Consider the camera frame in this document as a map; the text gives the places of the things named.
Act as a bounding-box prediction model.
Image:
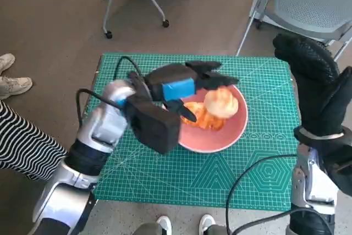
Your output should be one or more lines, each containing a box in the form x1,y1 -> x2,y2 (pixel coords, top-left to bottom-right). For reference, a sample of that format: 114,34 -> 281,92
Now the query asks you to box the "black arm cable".
232,207 -> 335,235
75,56 -> 145,124
225,154 -> 299,233

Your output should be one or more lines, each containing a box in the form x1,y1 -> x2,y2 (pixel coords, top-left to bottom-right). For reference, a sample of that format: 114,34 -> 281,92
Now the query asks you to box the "green cutting mat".
89,52 -> 300,210

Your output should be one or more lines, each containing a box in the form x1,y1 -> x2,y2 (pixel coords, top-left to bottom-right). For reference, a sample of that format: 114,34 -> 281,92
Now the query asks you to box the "round toy bread bun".
203,88 -> 239,122

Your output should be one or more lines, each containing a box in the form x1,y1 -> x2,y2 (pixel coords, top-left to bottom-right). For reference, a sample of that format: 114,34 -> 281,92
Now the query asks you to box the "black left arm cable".
75,56 -> 145,124

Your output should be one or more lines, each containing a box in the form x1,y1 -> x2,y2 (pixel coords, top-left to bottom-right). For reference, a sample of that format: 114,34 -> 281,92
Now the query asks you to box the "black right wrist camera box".
318,138 -> 352,197

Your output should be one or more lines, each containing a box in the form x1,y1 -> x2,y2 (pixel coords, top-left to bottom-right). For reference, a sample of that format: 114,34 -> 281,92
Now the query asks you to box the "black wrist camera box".
126,94 -> 182,155
318,138 -> 352,197

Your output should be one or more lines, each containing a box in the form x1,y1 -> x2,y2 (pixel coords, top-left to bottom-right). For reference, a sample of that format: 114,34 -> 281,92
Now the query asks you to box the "pink bowl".
177,84 -> 249,154

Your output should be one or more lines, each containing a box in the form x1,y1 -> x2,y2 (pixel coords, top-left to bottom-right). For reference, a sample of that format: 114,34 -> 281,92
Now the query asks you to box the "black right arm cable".
225,154 -> 299,233
232,207 -> 335,235

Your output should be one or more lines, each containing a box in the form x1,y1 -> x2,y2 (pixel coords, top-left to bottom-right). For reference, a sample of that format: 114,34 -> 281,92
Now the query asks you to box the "person's striped leg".
0,100 -> 69,181

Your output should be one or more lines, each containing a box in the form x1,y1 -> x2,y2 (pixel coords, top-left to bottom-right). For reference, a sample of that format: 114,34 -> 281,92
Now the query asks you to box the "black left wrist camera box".
126,94 -> 182,155

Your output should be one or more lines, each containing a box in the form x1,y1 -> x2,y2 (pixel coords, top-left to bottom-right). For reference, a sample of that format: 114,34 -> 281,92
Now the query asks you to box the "person's white shoe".
0,76 -> 33,100
0,53 -> 16,75
199,214 -> 217,235
156,215 -> 173,235

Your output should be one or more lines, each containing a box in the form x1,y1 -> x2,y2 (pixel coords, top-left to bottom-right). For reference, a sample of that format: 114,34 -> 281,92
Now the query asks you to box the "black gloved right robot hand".
272,33 -> 352,138

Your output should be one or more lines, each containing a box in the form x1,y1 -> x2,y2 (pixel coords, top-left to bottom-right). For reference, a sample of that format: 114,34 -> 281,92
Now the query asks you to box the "person's grey leg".
133,222 -> 166,235
205,224 -> 229,235

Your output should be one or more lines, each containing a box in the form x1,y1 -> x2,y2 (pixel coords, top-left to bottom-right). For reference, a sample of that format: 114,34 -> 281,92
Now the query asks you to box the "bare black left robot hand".
144,60 -> 239,123

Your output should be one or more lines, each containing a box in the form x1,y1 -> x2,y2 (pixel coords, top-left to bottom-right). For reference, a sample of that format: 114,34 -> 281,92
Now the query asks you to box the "long striped toy bread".
181,101 -> 229,131

